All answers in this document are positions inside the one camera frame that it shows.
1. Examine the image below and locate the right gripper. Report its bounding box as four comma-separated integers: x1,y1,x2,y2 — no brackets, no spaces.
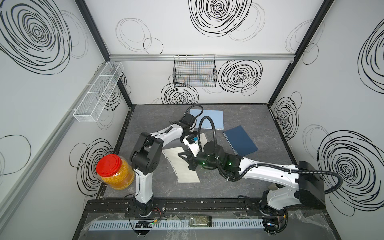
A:
177,149,222,172

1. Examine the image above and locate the torn lined paper page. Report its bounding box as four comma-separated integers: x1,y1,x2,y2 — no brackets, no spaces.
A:
162,147,200,184

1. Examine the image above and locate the white lined spiral notebook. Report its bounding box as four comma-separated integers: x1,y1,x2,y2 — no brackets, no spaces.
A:
198,133,208,151

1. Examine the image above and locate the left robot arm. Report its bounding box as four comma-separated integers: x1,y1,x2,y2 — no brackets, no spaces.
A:
130,105,204,216

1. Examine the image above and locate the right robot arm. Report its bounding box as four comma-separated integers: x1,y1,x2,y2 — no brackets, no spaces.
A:
174,114,343,211

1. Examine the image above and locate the light blue notebook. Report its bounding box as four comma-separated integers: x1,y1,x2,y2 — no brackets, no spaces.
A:
189,109,224,130

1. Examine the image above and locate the dark blue notebook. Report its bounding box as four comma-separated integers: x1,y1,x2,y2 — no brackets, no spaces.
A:
223,126,258,157

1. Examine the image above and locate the green circuit box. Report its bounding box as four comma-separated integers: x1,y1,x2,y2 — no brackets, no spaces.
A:
189,215,213,228

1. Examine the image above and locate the red lid yellow jar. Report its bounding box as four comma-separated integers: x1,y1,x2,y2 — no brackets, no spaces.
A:
96,154,135,190

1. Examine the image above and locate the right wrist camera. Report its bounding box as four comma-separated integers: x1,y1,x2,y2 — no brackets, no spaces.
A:
183,137,201,157

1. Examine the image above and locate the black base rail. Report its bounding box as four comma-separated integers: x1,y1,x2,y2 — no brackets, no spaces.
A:
85,197,326,219

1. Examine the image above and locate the white slotted cable duct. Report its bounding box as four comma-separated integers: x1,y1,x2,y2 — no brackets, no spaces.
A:
89,219,265,231

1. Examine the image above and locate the black wire basket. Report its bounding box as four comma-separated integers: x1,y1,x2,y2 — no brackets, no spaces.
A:
172,60,218,87

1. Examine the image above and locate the aluminium wall rail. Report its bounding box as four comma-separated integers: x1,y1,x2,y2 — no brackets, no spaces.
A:
110,54,296,62

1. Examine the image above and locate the white wire shelf basket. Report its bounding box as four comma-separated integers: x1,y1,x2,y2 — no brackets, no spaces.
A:
73,62,124,123

